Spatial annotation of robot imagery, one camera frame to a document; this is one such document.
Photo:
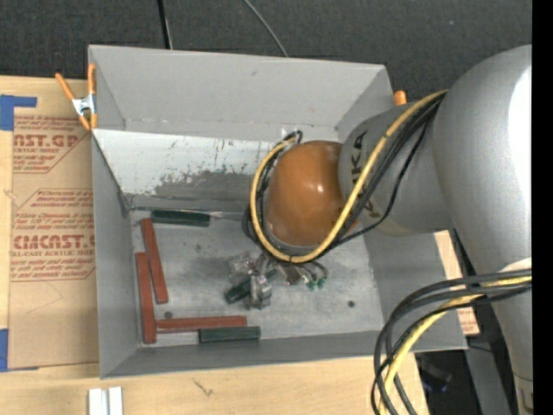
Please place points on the brown cardboard board red print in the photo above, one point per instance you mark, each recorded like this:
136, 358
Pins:
52, 275

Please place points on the grey metal bin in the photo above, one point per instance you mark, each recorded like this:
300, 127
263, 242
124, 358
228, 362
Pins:
224, 97

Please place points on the dark green block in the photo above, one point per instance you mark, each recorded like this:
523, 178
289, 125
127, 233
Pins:
180, 218
230, 334
237, 295

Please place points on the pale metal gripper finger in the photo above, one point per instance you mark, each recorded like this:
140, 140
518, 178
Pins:
242, 267
260, 293

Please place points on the red-brown flat block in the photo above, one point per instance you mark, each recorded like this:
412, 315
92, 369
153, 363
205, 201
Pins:
145, 301
201, 323
154, 262

